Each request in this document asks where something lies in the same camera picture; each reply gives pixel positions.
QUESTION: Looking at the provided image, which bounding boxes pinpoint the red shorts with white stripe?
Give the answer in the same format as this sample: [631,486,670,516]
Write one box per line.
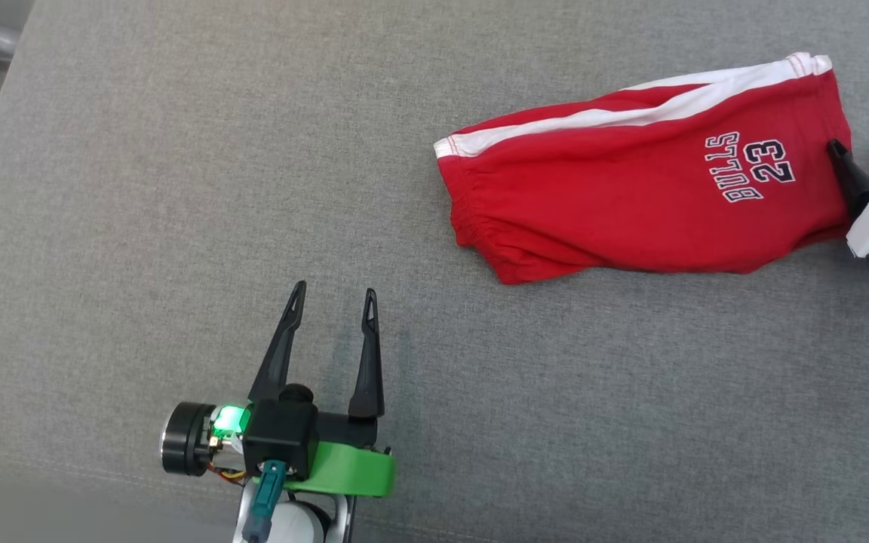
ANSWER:
[433,51,854,286]

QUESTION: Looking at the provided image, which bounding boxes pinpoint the left camera cable teal plug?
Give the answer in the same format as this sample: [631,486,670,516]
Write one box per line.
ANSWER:
[242,460,288,543]

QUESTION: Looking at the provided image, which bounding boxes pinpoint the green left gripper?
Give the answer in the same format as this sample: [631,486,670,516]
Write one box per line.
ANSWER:
[161,281,396,499]

